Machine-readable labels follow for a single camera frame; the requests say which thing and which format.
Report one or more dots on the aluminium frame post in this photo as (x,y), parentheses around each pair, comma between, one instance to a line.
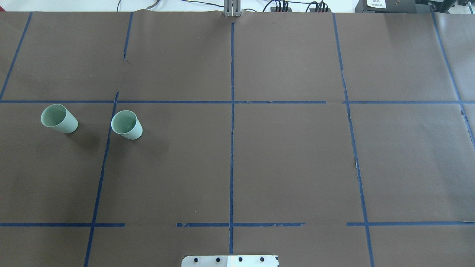
(232,8)

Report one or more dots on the pale green cup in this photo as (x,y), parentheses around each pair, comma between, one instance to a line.
(59,118)
(126,124)

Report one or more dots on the black power strip left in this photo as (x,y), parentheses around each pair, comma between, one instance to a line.
(281,9)

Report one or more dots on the brown paper table cover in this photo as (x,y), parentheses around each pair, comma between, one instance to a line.
(335,139)

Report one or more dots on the black power strip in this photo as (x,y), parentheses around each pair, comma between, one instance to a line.
(281,9)
(319,9)

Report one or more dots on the white mount base plate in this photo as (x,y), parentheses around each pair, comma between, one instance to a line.
(231,261)

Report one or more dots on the black power strip right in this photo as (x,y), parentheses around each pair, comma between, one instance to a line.
(319,9)

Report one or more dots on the black computer box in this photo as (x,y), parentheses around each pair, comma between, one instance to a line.
(392,6)

